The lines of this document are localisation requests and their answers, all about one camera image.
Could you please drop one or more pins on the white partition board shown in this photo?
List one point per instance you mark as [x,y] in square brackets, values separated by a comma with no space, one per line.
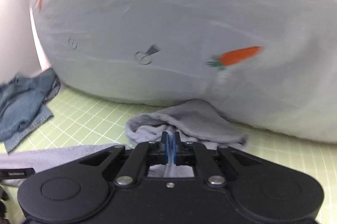
[21,50]

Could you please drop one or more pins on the grey zip hoodie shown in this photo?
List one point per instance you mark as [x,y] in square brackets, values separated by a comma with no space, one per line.
[195,120]

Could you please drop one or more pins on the green grid cutting mat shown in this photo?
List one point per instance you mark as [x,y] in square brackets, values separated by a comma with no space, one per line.
[80,119]

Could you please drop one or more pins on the blue denim jacket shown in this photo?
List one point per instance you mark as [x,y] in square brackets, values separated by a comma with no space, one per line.
[23,106]

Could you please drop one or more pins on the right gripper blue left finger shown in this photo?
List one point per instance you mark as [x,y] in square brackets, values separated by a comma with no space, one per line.
[155,152]

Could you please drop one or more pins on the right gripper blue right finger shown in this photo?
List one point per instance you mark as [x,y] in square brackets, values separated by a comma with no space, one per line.
[187,153]

